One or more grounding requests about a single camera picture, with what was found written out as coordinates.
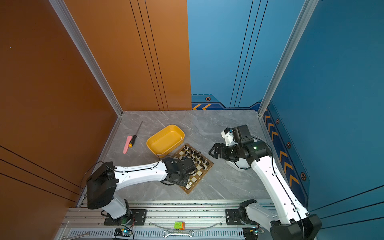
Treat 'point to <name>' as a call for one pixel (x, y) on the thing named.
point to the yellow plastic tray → (162, 142)
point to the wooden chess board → (203, 165)
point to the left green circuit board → (124, 232)
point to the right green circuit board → (252, 233)
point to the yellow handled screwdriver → (134, 137)
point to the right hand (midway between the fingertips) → (214, 153)
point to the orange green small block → (179, 225)
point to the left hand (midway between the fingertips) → (185, 180)
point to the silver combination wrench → (166, 233)
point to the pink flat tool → (126, 148)
